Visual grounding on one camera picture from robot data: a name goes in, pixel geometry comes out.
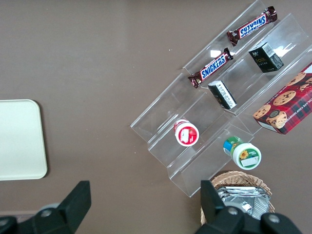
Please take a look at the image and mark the black box with gold print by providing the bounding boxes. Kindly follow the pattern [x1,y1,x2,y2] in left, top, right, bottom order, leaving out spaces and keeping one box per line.
[248,41,285,74]

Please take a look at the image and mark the woven wicker basket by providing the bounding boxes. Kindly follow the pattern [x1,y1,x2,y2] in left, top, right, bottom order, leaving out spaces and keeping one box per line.
[200,170,275,226]

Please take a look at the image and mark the Snickers chocolate bar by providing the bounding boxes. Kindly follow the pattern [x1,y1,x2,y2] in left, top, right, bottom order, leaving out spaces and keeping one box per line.
[187,47,234,89]
[226,6,278,47]

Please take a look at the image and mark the beige plastic tray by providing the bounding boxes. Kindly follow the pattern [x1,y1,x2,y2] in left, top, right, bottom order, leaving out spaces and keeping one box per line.
[0,99,48,181]

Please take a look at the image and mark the green sunflower lid cup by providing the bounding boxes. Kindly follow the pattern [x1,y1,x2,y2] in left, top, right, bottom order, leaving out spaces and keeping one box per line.
[222,136,262,171]

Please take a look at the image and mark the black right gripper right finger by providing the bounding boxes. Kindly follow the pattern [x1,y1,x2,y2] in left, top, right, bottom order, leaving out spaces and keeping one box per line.
[195,179,246,234]

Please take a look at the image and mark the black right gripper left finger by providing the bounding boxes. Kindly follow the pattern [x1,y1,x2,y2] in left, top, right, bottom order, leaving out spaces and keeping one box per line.
[18,180,92,234]

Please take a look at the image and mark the red tartan cookie box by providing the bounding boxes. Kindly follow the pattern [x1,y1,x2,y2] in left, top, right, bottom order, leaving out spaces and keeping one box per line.
[253,62,312,135]

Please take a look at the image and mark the clear acrylic tiered stand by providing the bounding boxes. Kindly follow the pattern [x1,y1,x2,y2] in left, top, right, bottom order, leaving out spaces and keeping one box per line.
[182,0,312,137]
[130,72,255,198]

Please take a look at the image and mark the foil wrapped sandwich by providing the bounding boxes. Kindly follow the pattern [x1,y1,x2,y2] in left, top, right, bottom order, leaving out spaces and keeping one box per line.
[214,186,271,220]

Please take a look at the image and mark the black box with white label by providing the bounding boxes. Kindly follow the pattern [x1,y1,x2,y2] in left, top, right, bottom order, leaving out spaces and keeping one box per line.
[207,80,237,110]

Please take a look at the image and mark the red lid yogurt cup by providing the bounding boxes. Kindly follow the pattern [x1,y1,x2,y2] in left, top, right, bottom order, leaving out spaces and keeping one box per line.
[173,119,200,147]

